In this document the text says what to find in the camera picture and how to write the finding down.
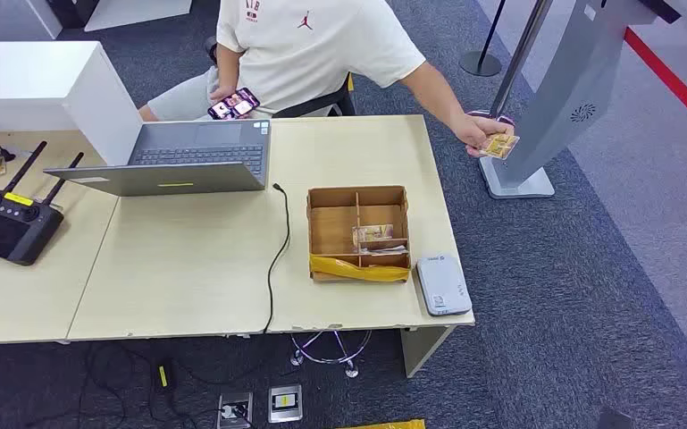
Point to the small black stand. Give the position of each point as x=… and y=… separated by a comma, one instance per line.
x=5, y=155

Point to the person's left hand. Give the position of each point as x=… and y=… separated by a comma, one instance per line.
x=476, y=130

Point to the grey card reader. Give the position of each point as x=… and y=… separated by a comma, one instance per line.
x=444, y=285

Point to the person's right hand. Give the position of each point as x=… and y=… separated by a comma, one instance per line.
x=223, y=93

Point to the floor socket with yellow label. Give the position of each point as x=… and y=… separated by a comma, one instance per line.
x=285, y=404

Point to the floor socket with plug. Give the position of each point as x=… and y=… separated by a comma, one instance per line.
x=235, y=410

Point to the white furniture panel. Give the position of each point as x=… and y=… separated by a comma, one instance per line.
x=136, y=12

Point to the grey laptop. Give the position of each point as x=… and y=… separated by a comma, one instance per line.
x=201, y=151

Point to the yellow sheet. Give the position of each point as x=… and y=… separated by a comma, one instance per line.
x=384, y=424

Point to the person's right forearm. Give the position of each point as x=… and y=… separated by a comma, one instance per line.
x=227, y=68

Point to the desk leg panel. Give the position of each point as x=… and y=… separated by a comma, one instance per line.
x=423, y=349

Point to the black remote controller with antennas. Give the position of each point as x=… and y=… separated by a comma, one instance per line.
x=8, y=228

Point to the person's left forearm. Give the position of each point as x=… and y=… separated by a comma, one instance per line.
x=438, y=97

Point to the smartphone with lit screen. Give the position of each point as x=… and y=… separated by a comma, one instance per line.
x=233, y=105

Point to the golden hotel card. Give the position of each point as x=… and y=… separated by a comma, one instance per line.
x=500, y=147

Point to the narrow white panel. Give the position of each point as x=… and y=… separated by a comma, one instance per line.
x=44, y=15

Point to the pale card stack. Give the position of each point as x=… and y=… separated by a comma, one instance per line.
x=390, y=250

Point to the chrome stanchion post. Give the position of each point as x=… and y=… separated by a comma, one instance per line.
x=520, y=53

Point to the black stanchion post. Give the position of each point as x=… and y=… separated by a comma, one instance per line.
x=480, y=64

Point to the cardboard box with dividers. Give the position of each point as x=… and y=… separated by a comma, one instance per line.
x=331, y=228

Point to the chrome stool base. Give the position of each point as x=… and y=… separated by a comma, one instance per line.
x=331, y=358

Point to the person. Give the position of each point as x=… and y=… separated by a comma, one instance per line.
x=307, y=59

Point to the silver kiosk stand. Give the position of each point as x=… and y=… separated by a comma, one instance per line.
x=568, y=89

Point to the white cabinet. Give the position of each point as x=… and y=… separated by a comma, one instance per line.
x=29, y=77

